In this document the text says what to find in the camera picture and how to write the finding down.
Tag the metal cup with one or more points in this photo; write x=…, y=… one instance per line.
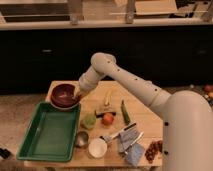
x=82, y=139

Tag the green plastic tray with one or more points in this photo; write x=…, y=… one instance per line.
x=50, y=135

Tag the green pepper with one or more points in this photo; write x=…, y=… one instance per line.
x=125, y=113

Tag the grey cloth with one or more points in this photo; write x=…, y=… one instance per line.
x=126, y=138

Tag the wooden table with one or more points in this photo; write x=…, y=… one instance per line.
x=146, y=121

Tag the metal spatula black handle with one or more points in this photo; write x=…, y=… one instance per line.
x=109, y=138

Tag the orange fruit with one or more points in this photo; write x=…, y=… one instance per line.
x=107, y=119

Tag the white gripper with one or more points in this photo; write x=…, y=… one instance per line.
x=87, y=82

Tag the green plastic cup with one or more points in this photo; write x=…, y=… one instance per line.
x=89, y=121

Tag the red grapes bunch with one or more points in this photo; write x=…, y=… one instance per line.
x=154, y=148

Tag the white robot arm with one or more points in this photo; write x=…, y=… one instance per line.
x=187, y=116

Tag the wooden brush block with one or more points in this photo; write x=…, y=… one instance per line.
x=102, y=110

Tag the dark red bowl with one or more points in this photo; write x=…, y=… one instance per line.
x=62, y=97

